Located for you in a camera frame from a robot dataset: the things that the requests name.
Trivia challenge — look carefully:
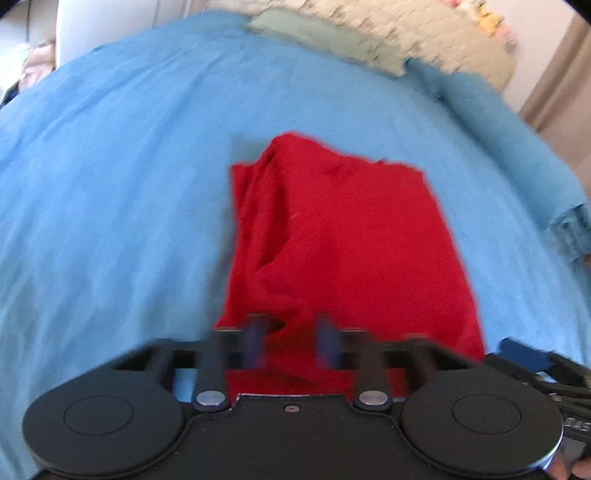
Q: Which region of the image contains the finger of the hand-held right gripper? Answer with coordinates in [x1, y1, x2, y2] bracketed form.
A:
[485, 338, 591, 403]

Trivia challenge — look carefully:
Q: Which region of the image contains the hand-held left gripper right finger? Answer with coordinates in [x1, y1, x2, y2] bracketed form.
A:
[314, 314, 483, 413]

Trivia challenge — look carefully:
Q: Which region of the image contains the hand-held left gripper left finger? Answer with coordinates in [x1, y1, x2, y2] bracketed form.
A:
[111, 314, 271, 413]

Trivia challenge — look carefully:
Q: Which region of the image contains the red knit sweater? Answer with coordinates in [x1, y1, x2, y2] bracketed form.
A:
[216, 132, 486, 398]

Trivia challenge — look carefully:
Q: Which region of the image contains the person's right hand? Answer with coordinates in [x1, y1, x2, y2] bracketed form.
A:
[551, 456, 591, 480]

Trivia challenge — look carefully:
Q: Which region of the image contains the folded blue duvet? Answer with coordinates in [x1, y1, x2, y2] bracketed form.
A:
[406, 60, 591, 264]

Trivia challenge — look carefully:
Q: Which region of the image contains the beige curtain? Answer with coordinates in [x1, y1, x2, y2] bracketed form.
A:
[519, 16, 591, 171]

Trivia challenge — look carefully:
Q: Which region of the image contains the green pillow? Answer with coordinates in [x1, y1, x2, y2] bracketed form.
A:
[245, 8, 407, 77]

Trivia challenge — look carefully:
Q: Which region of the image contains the beige quilted headboard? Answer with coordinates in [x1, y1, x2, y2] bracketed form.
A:
[259, 0, 515, 88]

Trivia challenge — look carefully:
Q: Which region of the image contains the row of plush toys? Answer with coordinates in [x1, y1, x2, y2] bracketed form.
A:
[455, 0, 519, 49]

